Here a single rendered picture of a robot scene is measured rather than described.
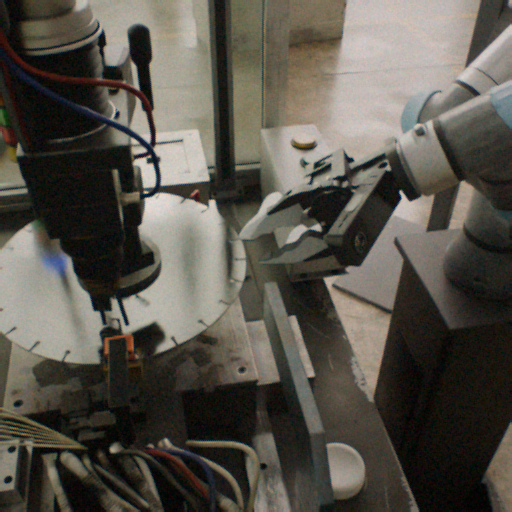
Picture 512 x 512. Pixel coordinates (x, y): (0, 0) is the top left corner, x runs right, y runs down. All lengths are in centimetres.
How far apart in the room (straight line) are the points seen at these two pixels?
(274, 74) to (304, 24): 292
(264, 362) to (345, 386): 14
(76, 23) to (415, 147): 37
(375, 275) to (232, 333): 140
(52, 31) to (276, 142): 75
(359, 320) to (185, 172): 113
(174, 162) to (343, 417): 53
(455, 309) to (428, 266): 11
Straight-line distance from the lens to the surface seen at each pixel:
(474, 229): 104
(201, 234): 82
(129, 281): 75
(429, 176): 66
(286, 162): 107
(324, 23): 414
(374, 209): 65
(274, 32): 114
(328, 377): 91
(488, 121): 65
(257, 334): 86
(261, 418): 84
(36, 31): 43
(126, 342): 65
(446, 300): 106
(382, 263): 223
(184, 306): 72
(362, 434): 86
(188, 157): 108
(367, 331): 200
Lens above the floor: 146
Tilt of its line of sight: 42 degrees down
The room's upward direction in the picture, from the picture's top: straight up
